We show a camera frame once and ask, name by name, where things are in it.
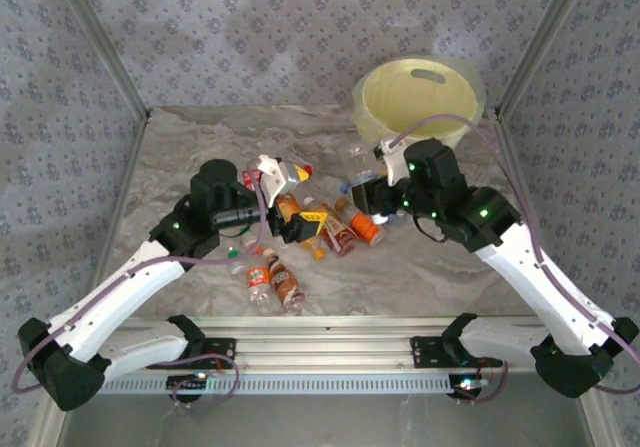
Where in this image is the orange label brown cap bottle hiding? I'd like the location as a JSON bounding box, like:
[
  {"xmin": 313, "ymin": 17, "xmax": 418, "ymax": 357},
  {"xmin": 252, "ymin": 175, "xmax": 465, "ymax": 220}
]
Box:
[{"xmin": 335, "ymin": 196, "xmax": 386, "ymax": 246}]

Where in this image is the orange juice bottle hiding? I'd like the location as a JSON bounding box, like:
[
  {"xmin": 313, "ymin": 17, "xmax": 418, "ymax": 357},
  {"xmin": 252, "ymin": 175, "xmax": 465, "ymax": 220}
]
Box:
[{"xmin": 275, "ymin": 193, "xmax": 328, "ymax": 262}]

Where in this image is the red yellow label tea bottle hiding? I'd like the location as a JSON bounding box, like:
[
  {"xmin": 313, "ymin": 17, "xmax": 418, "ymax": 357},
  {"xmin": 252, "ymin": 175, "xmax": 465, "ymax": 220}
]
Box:
[{"xmin": 303, "ymin": 195, "xmax": 359, "ymax": 258}]

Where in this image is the red label cola bottle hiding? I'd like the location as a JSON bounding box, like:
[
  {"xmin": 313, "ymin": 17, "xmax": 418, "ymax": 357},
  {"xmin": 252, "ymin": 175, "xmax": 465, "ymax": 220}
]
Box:
[{"xmin": 242, "ymin": 164, "xmax": 315, "ymax": 191}]

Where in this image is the brown coffee drink bottle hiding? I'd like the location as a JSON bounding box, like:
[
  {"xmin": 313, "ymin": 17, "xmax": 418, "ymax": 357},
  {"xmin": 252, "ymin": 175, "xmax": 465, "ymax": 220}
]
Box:
[{"xmin": 262, "ymin": 247, "xmax": 306, "ymax": 314}]

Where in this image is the small clear green cap bottle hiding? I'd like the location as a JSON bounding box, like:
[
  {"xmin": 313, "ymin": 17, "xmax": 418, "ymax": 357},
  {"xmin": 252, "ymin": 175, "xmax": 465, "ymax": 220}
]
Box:
[{"xmin": 223, "ymin": 246, "xmax": 249, "ymax": 277}]

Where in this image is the orange soda label clear bottle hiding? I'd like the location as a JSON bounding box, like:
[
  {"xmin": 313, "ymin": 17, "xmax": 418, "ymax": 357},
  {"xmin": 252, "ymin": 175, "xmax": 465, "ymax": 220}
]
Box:
[{"xmin": 244, "ymin": 243, "xmax": 279, "ymax": 316}]

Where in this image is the small controller board with LED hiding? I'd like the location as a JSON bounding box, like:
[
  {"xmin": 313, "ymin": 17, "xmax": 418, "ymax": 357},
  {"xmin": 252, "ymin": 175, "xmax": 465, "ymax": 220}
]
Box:
[
  {"xmin": 449, "ymin": 374, "xmax": 490, "ymax": 394},
  {"xmin": 167, "ymin": 373, "xmax": 209, "ymax": 392}
]

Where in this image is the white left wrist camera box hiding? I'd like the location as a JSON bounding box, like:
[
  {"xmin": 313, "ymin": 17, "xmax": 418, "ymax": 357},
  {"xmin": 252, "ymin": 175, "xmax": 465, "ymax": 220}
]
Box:
[{"xmin": 256, "ymin": 155, "xmax": 301, "ymax": 209}]

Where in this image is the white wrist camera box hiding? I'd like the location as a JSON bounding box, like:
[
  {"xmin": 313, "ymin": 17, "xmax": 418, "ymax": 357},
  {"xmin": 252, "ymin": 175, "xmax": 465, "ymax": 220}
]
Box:
[
  {"xmin": 256, "ymin": 155, "xmax": 301, "ymax": 209},
  {"xmin": 374, "ymin": 138, "xmax": 416, "ymax": 188}
]

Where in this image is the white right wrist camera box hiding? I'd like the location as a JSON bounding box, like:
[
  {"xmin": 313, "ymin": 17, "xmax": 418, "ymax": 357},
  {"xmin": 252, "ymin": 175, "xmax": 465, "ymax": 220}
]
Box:
[{"xmin": 374, "ymin": 138, "xmax": 416, "ymax": 188}]

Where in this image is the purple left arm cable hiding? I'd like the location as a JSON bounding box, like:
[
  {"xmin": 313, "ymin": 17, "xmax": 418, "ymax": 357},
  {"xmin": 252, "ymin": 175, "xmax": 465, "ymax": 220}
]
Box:
[{"xmin": 10, "ymin": 159, "xmax": 269, "ymax": 411}]

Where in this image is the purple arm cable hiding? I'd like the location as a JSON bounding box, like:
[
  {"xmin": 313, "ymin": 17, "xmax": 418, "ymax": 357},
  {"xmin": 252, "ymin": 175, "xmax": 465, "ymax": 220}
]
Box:
[
  {"xmin": 10, "ymin": 159, "xmax": 269, "ymax": 411},
  {"xmin": 392, "ymin": 113, "xmax": 640, "ymax": 407}
]

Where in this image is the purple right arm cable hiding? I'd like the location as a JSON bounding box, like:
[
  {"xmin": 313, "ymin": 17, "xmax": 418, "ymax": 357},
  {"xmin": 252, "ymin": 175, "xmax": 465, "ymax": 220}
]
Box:
[{"xmin": 392, "ymin": 113, "xmax": 640, "ymax": 407}]

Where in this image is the aluminium table side rail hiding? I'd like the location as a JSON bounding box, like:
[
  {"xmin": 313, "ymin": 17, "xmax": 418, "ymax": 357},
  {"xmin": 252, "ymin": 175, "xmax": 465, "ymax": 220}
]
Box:
[
  {"xmin": 493, "ymin": 114, "xmax": 539, "ymax": 248},
  {"xmin": 92, "ymin": 114, "xmax": 152, "ymax": 278}
]

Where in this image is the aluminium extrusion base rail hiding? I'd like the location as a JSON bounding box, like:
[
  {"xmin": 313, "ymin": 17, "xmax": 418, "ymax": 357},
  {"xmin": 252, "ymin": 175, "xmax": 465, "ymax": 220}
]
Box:
[{"xmin": 97, "ymin": 315, "xmax": 546, "ymax": 376}]

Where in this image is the white slotted cable tray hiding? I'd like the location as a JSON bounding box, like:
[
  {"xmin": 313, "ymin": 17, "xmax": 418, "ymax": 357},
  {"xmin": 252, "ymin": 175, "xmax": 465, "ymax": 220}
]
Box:
[{"xmin": 99, "ymin": 373, "xmax": 501, "ymax": 397}]

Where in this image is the aluminium frame post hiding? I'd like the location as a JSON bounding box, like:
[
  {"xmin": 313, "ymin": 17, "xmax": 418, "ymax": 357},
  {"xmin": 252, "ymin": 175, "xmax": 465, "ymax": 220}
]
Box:
[
  {"xmin": 493, "ymin": 0, "xmax": 599, "ymax": 121},
  {"xmin": 49, "ymin": 0, "xmax": 153, "ymax": 121}
]

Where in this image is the aluminium frame leg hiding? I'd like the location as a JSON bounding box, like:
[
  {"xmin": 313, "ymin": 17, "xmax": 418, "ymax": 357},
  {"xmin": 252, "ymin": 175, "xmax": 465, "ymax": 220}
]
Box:
[
  {"xmin": 579, "ymin": 391, "xmax": 621, "ymax": 447},
  {"xmin": 29, "ymin": 396, "xmax": 69, "ymax": 447}
]

